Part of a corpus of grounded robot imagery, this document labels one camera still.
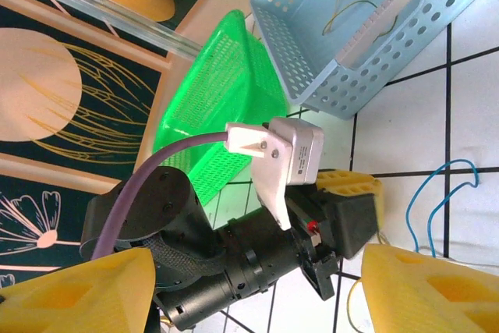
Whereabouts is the blue cable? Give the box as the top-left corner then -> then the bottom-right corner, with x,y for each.
405,159 -> 483,258

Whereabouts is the light blue plastic basket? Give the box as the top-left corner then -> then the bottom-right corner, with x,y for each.
249,0 -> 499,122

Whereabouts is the aluminium frame post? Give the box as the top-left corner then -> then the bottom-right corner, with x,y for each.
0,0 -> 202,59

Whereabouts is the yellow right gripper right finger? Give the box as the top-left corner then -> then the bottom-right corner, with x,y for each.
358,243 -> 499,333

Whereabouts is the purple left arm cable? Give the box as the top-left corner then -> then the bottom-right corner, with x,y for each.
80,132 -> 231,262

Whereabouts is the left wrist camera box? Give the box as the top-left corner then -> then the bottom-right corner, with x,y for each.
225,116 -> 325,232

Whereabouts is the green plastic basket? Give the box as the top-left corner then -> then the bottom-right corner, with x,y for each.
151,9 -> 292,207

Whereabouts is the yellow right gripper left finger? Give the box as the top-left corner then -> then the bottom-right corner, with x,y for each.
0,247 -> 157,333

